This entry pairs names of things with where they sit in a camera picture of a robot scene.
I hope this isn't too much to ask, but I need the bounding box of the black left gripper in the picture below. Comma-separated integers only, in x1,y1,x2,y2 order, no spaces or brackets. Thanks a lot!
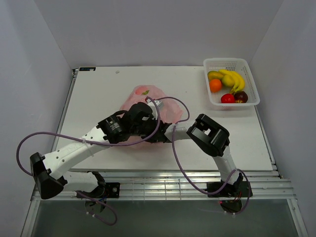
131,116,165,143

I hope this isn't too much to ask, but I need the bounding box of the pink plastic bag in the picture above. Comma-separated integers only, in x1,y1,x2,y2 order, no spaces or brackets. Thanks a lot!
119,84,185,146

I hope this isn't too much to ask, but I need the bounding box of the orange fake orange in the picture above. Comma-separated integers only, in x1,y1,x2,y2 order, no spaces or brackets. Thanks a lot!
209,79,222,93

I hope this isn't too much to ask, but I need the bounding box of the yellow fake fruit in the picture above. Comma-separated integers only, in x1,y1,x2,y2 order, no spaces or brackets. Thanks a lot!
207,71,224,80

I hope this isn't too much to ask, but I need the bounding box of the yellow fake lemon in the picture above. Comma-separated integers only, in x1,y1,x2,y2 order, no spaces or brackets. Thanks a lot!
221,75,235,87

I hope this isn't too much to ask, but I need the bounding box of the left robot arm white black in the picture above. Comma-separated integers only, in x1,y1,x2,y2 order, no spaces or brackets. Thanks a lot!
30,100,167,199

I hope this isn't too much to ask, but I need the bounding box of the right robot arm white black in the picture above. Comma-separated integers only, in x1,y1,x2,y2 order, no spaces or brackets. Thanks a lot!
164,114,247,198

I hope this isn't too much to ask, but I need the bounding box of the yellow fake banana bunch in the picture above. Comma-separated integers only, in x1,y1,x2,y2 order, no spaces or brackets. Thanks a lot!
219,69,245,95

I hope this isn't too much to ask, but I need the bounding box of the dark label on table corner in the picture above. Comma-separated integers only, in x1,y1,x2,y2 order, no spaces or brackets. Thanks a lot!
79,67,96,72

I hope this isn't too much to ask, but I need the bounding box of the white plastic basket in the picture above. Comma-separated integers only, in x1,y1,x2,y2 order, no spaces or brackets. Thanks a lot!
203,58,260,110

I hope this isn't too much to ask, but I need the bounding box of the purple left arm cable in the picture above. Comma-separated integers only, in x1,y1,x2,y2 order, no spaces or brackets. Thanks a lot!
16,97,161,226

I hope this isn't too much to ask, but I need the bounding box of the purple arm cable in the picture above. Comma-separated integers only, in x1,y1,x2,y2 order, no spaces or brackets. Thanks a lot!
16,97,161,226
148,96,252,215

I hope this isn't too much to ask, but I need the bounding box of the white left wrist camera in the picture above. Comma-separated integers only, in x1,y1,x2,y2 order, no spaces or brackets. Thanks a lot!
145,98,164,119

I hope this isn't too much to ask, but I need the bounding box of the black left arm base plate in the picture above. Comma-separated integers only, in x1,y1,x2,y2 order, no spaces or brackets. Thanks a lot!
80,182,120,198

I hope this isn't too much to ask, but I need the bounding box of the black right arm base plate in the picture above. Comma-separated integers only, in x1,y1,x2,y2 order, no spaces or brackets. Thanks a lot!
202,180,256,198

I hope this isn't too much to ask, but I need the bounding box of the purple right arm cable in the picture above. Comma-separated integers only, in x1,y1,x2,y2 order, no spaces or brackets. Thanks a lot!
148,96,252,215

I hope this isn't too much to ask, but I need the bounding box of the aluminium table edge rail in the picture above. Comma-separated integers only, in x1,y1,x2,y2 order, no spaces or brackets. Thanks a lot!
31,170,297,201

